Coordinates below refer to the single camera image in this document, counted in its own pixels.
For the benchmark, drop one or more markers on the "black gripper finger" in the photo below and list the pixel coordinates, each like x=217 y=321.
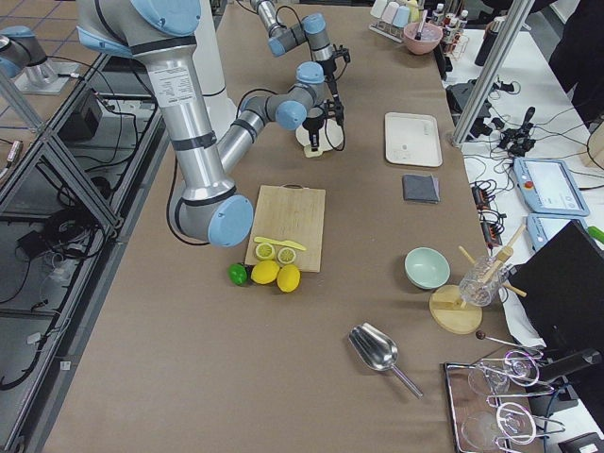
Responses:
x=314 y=137
x=338 y=108

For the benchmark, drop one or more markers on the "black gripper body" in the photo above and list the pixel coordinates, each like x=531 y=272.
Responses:
x=312 y=125
x=331 y=85

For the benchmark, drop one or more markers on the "cream round plate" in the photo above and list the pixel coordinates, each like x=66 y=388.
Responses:
x=331 y=136

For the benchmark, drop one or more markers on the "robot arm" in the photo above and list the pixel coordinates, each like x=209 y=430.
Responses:
x=312 y=31
x=176 y=43

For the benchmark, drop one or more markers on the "cream rectangular tray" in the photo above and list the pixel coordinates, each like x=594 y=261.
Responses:
x=412 y=139

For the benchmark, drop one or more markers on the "black tray with glasses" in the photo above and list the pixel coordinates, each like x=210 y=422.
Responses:
x=488 y=402

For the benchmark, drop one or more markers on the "light green cup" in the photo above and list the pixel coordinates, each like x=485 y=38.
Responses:
x=378 y=8

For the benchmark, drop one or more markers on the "wooden cutting board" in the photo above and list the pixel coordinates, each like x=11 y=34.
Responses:
x=294 y=214

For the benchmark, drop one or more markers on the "pink cup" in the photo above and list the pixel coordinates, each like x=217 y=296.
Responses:
x=389 y=13

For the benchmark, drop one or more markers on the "light blue cup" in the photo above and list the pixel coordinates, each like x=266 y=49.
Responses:
x=401 y=17

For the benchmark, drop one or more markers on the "pink bowl with ice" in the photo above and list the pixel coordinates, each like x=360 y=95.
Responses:
x=431 y=36

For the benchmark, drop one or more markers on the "yellow plastic knife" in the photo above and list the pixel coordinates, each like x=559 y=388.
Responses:
x=285 y=243

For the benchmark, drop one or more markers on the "folded grey cloth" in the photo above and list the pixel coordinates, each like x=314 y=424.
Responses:
x=421 y=188

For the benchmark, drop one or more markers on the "lemon half slice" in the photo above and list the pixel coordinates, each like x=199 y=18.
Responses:
x=265 y=251
x=286 y=255

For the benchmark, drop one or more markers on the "bottle rack with bottles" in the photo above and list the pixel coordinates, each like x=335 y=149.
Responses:
x=452 y=24

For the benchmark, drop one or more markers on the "whole yellow lemon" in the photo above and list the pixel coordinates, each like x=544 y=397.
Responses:
x=288 y=278
x=265 y=272

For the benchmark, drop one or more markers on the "green lime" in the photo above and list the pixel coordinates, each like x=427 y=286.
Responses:
x=237 y=273

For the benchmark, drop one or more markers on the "mint green bowl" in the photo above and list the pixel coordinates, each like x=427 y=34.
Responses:
x=427 y=268

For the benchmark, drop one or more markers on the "wooden cup stand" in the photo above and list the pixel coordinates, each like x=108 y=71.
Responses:
x=456 y=316

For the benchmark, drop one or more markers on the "metal scoop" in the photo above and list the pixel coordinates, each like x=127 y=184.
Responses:
x=379 y=352

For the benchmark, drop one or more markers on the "blue teach pendant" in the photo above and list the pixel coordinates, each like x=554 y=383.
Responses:
x=543 y=227
x=547 y=186

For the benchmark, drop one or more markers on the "clear glass cup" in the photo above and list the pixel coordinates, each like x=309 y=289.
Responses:
x=483 y=281

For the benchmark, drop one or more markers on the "black monitor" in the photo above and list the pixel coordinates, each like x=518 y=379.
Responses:
x=564 y=285

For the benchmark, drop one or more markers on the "white wire cup rack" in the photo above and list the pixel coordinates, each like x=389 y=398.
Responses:
x=393 y=31

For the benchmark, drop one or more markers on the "white camera post with base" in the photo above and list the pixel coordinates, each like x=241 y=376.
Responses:
x=208 y=65

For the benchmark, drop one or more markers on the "aluminium frame post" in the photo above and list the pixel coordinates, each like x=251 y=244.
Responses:
x=502 y=45

